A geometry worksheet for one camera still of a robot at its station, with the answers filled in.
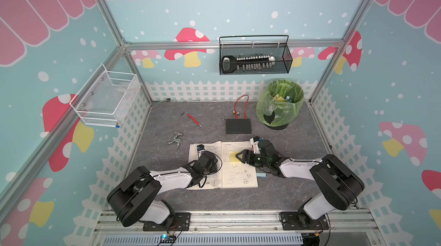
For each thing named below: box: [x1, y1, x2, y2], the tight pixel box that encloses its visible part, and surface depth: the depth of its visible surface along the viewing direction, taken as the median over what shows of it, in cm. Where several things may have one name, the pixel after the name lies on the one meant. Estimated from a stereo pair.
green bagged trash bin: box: [255, 79, 305, 130], surface depth 97 cm
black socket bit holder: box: [221, 55, 276, 74], surface depth 91 cm
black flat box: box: [225, 118, 253, 134], surface depth 108 cm
